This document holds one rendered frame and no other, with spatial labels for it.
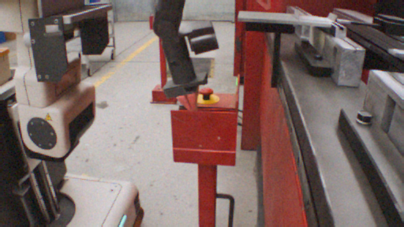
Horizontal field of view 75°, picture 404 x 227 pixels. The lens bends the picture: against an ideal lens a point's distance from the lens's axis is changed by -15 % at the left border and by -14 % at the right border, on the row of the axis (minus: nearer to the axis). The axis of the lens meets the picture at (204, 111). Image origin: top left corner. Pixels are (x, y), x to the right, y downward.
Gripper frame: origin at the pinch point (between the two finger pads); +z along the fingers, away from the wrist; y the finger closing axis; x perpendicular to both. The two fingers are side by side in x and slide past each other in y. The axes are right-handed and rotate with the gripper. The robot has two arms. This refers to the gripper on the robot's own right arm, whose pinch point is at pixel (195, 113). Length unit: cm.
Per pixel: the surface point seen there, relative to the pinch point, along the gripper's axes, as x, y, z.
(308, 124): -21.8, 24.4, -2.9
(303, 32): 56, 38, -3
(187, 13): 715, -133, 18
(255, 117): 111, 8, 56
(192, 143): -4.2, -1.9, 5.8
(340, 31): 11.7, 41.5, -10.2
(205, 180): 3.2, -3.7, 22.3
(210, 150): -4.2, 2.0, 8.7
